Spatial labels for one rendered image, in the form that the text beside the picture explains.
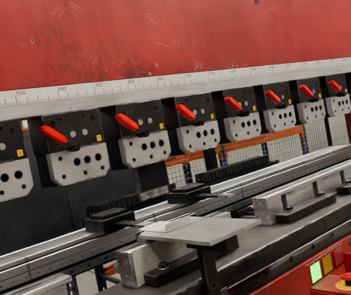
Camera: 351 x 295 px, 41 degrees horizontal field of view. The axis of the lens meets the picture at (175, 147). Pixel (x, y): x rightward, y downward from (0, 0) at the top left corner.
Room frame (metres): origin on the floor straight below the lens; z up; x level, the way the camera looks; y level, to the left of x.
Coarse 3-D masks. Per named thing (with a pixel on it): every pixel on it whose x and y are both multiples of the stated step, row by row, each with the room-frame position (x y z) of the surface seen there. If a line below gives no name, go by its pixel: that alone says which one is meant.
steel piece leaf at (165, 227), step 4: (188, 216) 1.21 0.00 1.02; (176, 220) 1.18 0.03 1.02; (180, 220) 1.19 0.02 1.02; (184, 220) 1.20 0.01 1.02; (188, 220) 1.21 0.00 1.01; (160, 224) 1.26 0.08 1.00; (164, 224) 1.25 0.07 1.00; (168, 224) 1.16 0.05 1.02; (172, 224) 1.17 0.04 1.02; (176, 224) 1.18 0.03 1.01; (180, 224) 1.19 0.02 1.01; (184, 224) 1.20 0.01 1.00; (188, 224) 1.20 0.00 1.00; (152, 228) 1.23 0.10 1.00; (156, 228) 1.22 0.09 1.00; (160, 228) 1.21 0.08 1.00; (164, 228) 1.20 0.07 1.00; (168, 228) 1.16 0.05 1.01; (172, 228) 1.17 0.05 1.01; (176, 228) 1.18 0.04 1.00; (164, 232) 1.16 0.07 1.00
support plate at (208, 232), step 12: (180, 228) 1.18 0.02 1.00; (192, 228) 1.15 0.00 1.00; (204, 228) 1.13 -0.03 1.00; (216, 228) 1.11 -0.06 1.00; (228, 228) 1.08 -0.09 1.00; (240, 228) 1.06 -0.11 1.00; (156, 240) 1.14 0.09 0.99; (168, 240) 1.10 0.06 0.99; (180, 240) 1.07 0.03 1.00; (192, 240) 1.04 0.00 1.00; (204, 240) 1.02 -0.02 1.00; (216, 240) 1.01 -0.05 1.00
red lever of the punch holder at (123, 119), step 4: (116, 116) 1.14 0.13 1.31; (120, 116) 1.13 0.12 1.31; (124, 116) 1.14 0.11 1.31; (120, 120) 1.13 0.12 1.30; (124, 120) 1.13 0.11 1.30; (128, 120) 1.14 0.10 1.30; (124, 124) 1.15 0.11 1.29; (128, 124) 1.14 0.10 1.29; (132, 124) 1.15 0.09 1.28; (136, 124) 1.16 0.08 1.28; (128, 128) 1.16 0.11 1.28; (132, 128) 1.15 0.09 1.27; (136, 128) 1.15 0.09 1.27; (140, 132) 1.17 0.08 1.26; (144, 132) 1.16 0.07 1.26; (148, 132) 1.17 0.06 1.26; (140, 136) 1.18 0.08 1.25; (144, 136) 1.17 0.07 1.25
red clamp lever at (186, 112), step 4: (180, 104) 1.26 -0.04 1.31; (176, 108) 1.27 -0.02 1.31; (180, 108) 1.26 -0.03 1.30; (184, 108) 1.27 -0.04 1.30; (180, 112) 1.28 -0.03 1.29; (184, 112) 1.27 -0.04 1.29; (188, 112) 1.27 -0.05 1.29; (192, 112) 1.29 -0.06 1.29; (188, 116) 1.28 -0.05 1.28; (192, 116) 1.28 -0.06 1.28; (192, 120) 1.30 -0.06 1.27; (196, 120) 1.30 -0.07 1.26; (200, 120) 1.30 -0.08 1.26; (192, 124) 1.32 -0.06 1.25; (196, 124) 1.31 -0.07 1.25; (200, 124) 1.30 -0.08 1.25
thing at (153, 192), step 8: (136, 168) 1.23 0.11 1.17; (144, 168) 1.24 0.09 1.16; (152, 168) 1.26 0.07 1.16; (160, 168) 1.28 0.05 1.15; (136, 176) 1.23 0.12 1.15; (144, 176) 1.24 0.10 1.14; (152, 176) 1.26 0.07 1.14; (160, 176) 1.27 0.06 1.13; (136, 184) 1.24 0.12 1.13; (144, 184) 1.24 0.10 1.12; (152, 184) 1.25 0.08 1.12; (160, 184) 1.27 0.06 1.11; (168, 184) 1.29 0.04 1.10; (144, 192) 1.24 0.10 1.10; (152, 192) 1.26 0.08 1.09; (160, 192) 1.28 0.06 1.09; (168, 192) 1.30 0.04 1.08
